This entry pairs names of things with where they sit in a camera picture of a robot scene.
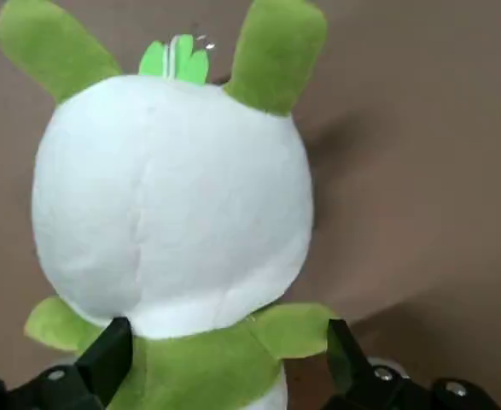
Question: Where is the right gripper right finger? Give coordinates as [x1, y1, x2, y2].
[324, 318, 501, 410]

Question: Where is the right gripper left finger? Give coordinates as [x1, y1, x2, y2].
[0, 316, 134, 410]

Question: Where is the white doll with green ears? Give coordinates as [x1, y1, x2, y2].
[0, 0, 341, 410]

